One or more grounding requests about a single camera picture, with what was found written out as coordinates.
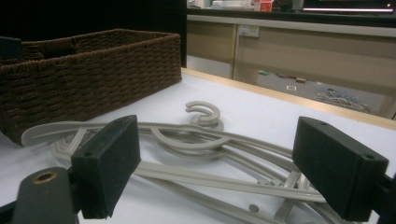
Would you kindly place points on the beige wooden cabinet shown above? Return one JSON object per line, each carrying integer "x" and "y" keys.
{"x": 311, "y": 56}

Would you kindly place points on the white wall socket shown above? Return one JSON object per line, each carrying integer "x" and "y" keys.
{"x": 248, "y": 31}

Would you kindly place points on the grey plastic clothes hanger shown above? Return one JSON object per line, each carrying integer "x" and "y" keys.
{"x": 40, "y": 134}
{"x": 199, "y": 199}

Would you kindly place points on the dark monitor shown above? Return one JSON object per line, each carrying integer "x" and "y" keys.
{"x": 348, "y": 3}

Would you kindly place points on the pale clutter pile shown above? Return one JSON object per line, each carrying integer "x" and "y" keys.
{"x": 342, "y": 98}

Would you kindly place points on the red box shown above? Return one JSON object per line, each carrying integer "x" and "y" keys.
{"x": 264, "y": 5}

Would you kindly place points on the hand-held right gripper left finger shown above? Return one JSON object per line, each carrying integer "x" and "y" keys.
{"x": 106, "y": 165}

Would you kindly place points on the small brown block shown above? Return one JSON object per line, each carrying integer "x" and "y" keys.
{"x": 300, "y": 80}

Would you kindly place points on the small white square frame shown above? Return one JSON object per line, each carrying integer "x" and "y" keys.
{"x": 291, "y": 87}

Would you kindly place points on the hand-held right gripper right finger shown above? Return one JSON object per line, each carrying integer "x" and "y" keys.
{"x": 339, "y": 169}

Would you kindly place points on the brown wicker basket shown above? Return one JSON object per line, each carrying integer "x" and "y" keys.
{"x": 93, "y": 77}

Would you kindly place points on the white table cover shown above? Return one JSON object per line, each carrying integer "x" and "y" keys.
{"x": 249, "y": 105}

